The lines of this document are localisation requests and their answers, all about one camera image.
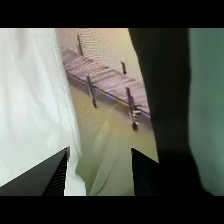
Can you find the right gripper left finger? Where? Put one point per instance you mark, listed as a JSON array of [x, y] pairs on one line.
[[40, 176]]

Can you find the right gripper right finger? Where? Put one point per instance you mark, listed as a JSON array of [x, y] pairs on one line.
[[144, 173]]

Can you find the white garment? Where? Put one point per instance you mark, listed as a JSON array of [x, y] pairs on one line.
[[30, 100]]

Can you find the green garment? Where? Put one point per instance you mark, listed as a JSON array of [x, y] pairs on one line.
[[208, 106]]

